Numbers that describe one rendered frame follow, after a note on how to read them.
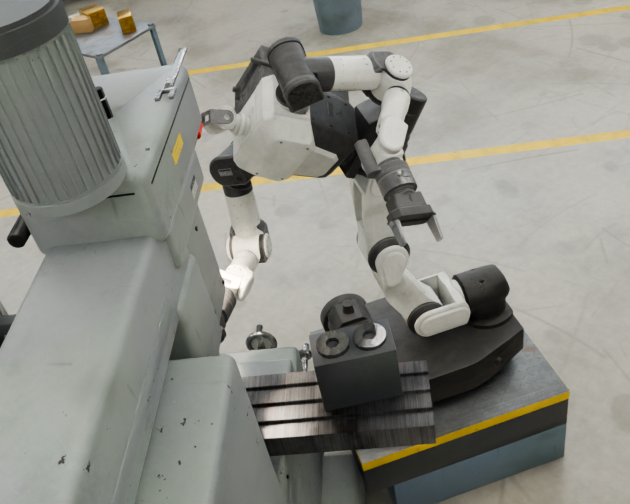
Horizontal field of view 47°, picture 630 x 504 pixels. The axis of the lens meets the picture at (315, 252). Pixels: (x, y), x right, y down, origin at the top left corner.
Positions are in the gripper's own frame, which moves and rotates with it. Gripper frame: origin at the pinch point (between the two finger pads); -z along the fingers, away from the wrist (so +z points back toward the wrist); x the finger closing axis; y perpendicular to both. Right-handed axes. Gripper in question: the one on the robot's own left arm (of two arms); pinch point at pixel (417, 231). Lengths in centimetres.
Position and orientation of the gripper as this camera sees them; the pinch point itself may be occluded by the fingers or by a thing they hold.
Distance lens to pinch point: 174.4
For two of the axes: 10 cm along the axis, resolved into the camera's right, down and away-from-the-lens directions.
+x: -8.8, 1.2, -4.6
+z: -3.2, -8.6, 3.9
